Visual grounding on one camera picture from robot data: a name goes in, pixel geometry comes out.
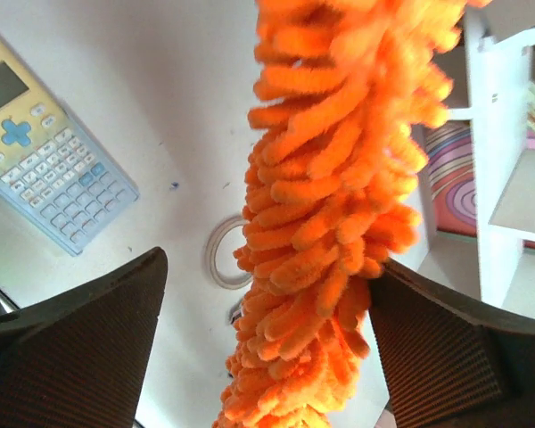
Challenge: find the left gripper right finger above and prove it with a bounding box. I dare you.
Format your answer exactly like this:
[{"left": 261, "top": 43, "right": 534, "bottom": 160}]
[{"left": 369, "top": 260, "right": 535, "bottom": 427}]

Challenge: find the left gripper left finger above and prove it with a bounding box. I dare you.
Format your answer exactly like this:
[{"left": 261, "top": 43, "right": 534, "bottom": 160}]
[{"left": 0, "top": 247, "right": 168, "bottom": 427}]

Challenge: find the yellow blue calculator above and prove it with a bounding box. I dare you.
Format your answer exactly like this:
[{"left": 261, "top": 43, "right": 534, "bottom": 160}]
[{"left": 0, "top": 36, "right": 139, "bottom": 256}]

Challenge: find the orange microfiber duster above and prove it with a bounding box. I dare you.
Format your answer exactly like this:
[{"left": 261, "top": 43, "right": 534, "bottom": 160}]
[{"left": 215, "top": 1, "right": 466, "bottom": 427}]

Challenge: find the masking tape roll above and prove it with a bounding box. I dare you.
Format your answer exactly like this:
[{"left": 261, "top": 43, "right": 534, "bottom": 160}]
[{"left": 202, "top": 214, "right": 251, "bottom": 291}]

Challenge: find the white wooden bookshelf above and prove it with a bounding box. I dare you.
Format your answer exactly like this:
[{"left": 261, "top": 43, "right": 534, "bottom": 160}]
[{"left": 412, "top": 1, "right": 535, "bottom": 317}]

